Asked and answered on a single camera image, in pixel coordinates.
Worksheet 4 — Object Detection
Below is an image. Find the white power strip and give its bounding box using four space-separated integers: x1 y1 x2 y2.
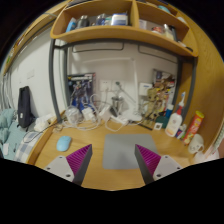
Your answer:
109 114 129 126

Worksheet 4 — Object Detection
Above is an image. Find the metal cup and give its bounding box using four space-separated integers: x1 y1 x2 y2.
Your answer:
111 95 125 116

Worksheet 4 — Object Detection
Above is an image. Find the blue white plaid bedding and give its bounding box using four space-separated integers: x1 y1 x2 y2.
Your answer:
14 128 46 164

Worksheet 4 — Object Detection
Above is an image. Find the red yellow chips can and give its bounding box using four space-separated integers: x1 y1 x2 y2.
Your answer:
182 110 205 145

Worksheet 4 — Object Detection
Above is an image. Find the white desk lamp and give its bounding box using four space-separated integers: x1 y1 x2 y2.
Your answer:
79 57 144 123

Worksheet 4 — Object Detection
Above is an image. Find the white wall socket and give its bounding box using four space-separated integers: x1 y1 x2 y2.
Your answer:
111 79 124 91
99 79 113 92

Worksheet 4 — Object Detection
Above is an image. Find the white tissue pack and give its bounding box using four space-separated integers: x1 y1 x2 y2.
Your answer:
33 114 56 133

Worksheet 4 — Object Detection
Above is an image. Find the white power adapter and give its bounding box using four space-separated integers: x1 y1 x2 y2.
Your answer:
82 107 96 122

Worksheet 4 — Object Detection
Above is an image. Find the white mug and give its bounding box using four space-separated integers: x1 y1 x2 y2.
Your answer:
187 133 205 155

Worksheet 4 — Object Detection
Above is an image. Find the grey mouse pad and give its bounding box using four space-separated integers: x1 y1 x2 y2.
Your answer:
102 133 160 170

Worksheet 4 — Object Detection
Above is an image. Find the teal blanket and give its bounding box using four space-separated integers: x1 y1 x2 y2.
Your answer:
0 108 18 146

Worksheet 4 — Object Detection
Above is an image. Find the wooden shelf unit with items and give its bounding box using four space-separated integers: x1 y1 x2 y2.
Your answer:
49 0 199 58

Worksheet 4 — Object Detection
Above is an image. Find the grey metal desk frame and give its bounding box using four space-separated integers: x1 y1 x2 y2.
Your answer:
48 38 198 123

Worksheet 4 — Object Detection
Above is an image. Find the light blue computer mouse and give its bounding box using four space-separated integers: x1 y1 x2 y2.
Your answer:
56 135 73 152

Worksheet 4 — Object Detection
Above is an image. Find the brown tree creature figurine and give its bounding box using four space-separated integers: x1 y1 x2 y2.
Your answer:
141 87 164 122

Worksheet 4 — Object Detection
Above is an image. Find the clear domed plastic container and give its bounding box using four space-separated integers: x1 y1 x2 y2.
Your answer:
64 105 83 125

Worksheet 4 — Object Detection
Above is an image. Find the white cable tangle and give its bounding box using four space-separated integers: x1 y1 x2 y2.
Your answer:
53 93 134 133

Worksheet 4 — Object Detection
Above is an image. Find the colourful printed box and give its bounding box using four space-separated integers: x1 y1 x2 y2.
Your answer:
152 68 176 101

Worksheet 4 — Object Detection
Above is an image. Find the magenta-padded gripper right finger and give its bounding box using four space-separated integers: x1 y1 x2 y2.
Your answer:
134 144 183 185

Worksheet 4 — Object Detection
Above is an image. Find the dark green container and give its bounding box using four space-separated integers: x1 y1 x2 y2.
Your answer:
154 114 171 129

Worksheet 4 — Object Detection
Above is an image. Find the white wall box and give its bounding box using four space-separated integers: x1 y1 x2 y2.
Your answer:
138 82 154 98

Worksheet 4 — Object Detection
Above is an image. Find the robot model kit box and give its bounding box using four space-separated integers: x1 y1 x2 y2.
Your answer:
67 73 97 113

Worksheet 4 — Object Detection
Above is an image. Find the black backpack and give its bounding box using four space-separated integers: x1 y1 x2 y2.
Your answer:
16 85 36 129

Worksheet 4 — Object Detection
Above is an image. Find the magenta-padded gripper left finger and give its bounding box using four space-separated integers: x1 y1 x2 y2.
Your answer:
44 143 93 187

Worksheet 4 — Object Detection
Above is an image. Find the white pump lotion bottle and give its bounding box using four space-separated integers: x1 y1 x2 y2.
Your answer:
164 103 185 138

